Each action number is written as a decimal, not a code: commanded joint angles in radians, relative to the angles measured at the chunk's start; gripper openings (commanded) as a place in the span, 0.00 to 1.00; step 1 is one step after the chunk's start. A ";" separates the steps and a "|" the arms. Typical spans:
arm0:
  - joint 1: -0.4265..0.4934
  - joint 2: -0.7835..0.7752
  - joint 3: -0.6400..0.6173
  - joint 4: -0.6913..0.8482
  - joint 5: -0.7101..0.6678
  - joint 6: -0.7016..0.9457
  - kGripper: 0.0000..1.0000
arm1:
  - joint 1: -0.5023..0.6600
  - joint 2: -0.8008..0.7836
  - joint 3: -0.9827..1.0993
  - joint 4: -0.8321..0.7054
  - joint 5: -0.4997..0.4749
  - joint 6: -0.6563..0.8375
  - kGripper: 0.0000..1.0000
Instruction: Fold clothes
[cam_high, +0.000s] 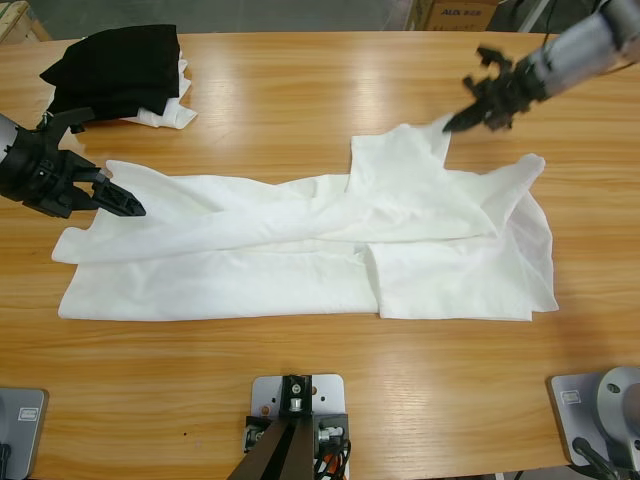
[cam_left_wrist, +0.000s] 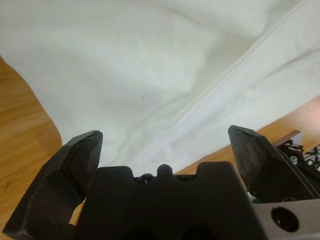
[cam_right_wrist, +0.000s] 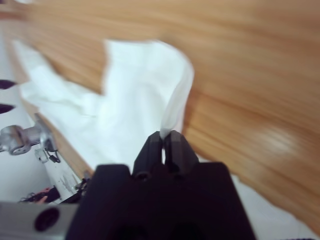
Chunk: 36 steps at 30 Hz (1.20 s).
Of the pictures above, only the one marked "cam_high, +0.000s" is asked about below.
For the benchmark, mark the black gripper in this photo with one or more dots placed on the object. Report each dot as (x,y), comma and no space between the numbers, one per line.
(510,95)
(45,175)

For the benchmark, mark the white T-shirt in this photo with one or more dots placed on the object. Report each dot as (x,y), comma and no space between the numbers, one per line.
(300,250)

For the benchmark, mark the pale folded garment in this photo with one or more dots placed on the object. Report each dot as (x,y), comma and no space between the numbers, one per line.
(170,117)

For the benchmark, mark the cardboard box with AUX print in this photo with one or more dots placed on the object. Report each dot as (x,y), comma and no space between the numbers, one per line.
(462,12)

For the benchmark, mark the black folded garment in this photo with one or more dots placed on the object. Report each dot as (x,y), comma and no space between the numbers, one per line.
(115,65)

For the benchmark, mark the wooden crate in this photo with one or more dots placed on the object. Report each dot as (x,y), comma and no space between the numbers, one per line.
(17,20)

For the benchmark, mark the white metal frame leg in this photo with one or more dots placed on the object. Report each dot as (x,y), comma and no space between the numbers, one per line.
(530,15)

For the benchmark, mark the grey base plate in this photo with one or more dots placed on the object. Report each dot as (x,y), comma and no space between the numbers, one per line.
(572,400)
(25,430)

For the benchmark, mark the white mount plate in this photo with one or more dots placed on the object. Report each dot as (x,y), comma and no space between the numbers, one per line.
(330,395)

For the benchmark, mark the dark camera post with bracket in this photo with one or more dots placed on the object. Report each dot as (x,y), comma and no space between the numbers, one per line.
(285,440)

